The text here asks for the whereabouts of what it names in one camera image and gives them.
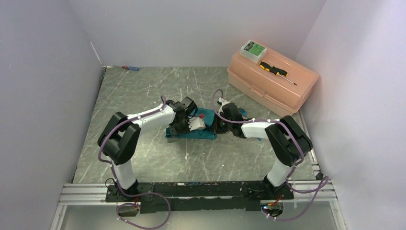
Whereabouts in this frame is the aluminium frame rail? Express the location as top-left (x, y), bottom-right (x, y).
top-left (58, 181), bottom-right (338, 206)

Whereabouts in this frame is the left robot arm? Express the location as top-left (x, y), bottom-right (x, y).
top-left (98, 96), bottom-right (197, 201)

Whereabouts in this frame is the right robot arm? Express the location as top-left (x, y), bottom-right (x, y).
top-left (216, 98), bottom-right (313, 199)

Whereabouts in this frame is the green white small box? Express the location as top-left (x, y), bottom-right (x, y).
top-left (239, 40), bottom-right (267, 64)

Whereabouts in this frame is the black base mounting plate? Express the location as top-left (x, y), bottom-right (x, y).
top-left (105, 181), bottom-right (294, 214)

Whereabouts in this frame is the blue red screwdriver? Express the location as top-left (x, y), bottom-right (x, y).
top-left (114, 66), bottom-right (140, 71)

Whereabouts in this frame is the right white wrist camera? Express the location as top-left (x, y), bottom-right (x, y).
top-left (217, 98), bottom-right (230, 111)

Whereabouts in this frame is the teal cloth napkin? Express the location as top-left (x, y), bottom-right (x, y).
top-left (165, 108), bottom-right (217, 140)

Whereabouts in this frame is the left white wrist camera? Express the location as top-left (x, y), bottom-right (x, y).
top-left (188, 116), bottom-right (206, 131)

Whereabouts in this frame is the pink plastic toolbox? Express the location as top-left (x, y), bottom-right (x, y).
top-left (227, 41), bottom-right (319, 116)

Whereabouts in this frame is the yellow black screwdriver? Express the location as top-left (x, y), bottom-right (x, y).
top-left (259, 61), bottom-right (297, 86)

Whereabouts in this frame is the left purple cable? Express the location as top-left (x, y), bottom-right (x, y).
top-left (97, 95), bottom-right (172, 229)

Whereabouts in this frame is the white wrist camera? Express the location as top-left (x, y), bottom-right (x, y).
top-left (188, 116), bottom-right (206, 131)
top-left (217, 98), bottom-right (230, 111)

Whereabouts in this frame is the blue plastic utensil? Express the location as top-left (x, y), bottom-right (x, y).
top-left (238, 107), bottom-right (247, 117)

